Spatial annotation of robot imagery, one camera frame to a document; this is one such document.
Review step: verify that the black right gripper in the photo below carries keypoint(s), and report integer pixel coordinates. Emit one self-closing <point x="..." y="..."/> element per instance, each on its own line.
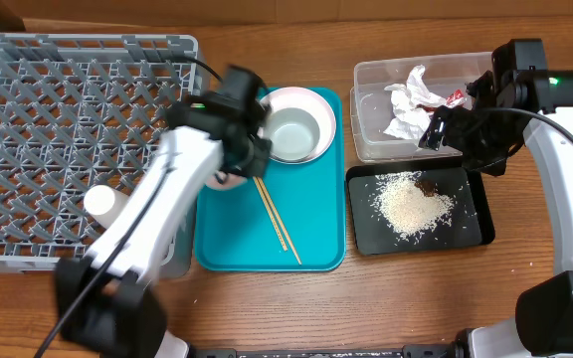
<point x="447" y="131"/>

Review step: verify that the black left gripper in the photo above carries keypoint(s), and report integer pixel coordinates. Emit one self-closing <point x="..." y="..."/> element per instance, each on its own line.
<point x="258" y="165"/>

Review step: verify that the grey bowl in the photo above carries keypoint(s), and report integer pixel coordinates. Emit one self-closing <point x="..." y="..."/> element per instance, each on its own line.
<point x="294" y="134"/>

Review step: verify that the small pink bowl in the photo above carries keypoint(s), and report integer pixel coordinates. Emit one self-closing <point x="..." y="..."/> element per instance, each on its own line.
<point x="221" y="181"/>

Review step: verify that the large pink plate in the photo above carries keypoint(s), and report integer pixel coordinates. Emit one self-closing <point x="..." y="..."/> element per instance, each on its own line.
<point x="312" y="102"/>

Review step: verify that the white napkin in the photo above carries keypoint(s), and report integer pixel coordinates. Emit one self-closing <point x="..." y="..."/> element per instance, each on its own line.
<point x="410" y="102"/>

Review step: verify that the brown food scrap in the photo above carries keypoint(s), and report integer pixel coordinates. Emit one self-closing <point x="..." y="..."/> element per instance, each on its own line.
<point x="427" y="187"/>

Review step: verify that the wooden chopstick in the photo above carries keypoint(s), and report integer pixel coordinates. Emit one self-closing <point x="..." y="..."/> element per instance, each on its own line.
<point x="289" y="243"/>
<point x="271" y="210"/>

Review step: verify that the white rice pile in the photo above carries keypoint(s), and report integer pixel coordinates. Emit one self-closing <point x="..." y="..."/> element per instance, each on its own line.
<point x="403" y="209"/>

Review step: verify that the cream white cup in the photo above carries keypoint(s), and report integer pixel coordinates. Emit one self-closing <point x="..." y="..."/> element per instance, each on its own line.
<point x="104" y="204"/>

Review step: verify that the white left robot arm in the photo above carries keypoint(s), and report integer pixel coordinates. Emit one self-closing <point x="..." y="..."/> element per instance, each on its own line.
<point x="105" y="299"/>

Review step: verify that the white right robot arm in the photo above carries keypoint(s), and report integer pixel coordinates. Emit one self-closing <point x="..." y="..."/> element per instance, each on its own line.
<point x="542" y="324"/>

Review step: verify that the red foil wrapper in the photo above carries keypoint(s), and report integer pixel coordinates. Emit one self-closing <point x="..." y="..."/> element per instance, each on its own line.
<point x="457" y="98"/>

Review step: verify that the black tray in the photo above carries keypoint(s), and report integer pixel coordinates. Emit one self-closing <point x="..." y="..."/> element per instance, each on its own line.
<point x="471" y="221"/>

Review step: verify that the clear plastic bin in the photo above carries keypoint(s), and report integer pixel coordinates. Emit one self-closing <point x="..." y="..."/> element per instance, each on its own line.
<point x="371" y="110"/>

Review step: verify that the teal plastic tray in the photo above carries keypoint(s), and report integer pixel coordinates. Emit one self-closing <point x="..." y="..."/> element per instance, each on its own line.
<point x="233" y="229"/>

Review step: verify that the grey plastic dish rack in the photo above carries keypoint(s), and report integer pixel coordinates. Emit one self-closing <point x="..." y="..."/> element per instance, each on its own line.
<point x="78" y="111"/>

